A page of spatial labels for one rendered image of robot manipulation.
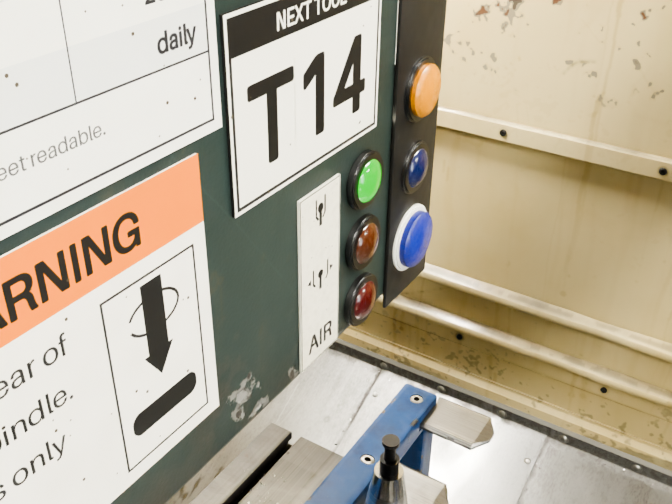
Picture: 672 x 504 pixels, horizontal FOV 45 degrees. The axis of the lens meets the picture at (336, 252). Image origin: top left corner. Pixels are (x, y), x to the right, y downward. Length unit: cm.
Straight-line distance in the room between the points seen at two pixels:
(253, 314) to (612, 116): 86
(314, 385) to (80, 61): 133
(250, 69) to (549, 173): 94
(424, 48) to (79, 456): 23
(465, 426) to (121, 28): 71
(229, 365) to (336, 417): 117
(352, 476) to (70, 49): 64
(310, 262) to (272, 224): 4
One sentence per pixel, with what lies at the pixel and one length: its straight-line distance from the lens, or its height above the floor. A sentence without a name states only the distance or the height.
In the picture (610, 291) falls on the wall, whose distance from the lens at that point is 124.
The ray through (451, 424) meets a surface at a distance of 88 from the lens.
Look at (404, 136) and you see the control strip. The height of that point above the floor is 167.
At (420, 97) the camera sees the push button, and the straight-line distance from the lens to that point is 37.
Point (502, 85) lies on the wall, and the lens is 116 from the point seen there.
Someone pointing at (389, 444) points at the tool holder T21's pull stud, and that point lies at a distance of 69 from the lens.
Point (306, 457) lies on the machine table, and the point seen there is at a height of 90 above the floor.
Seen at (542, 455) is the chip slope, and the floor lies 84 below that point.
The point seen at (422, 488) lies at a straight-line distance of 81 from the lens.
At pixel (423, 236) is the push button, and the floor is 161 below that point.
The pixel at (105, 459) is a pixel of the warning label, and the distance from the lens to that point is 28.
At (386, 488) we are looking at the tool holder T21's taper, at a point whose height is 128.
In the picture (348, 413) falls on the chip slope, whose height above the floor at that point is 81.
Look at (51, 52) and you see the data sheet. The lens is 21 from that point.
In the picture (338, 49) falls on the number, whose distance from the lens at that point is 31.
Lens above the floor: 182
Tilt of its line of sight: 32 degrees down
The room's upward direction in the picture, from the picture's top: 1 degrees clockwise
